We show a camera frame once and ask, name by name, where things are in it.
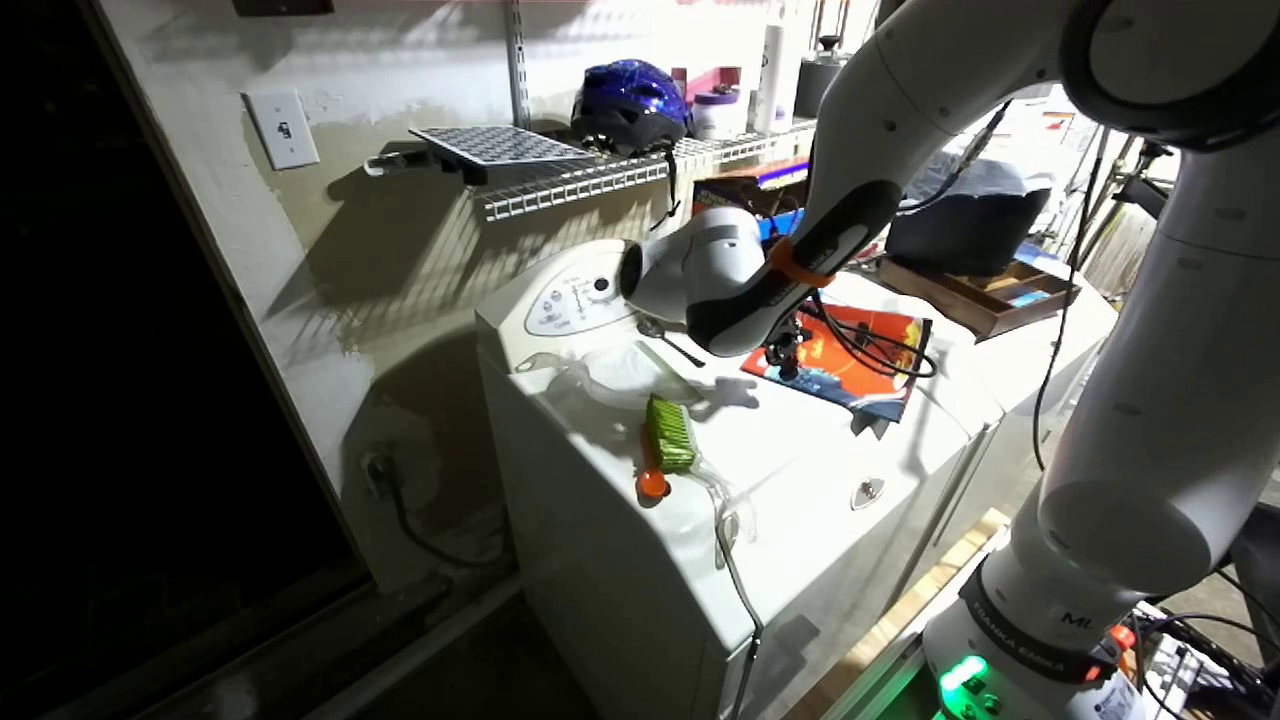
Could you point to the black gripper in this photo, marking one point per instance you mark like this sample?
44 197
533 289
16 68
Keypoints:
784 343

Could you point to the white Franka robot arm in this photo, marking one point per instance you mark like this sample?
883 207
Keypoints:
1173 400

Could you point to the green toy with orange end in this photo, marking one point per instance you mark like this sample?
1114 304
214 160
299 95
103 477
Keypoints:
671 434

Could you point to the red and blue magazine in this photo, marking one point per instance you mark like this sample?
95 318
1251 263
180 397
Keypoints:
852 362

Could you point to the blue detergent cardboard box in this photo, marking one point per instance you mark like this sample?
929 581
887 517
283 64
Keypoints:
784 172

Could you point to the brown wooden tray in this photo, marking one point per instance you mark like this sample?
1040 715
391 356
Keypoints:
986 304

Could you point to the blue bicycle helmet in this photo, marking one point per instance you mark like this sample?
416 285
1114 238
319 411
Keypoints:
635 104

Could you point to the light wooden plank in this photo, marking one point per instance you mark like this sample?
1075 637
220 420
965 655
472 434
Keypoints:
920 594

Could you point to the flat gridded panel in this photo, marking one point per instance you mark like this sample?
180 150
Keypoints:
507 147

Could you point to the green glowing block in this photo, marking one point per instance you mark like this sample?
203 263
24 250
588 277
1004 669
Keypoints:
965 687

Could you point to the white wall outlet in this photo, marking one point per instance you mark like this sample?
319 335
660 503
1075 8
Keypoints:
283 131

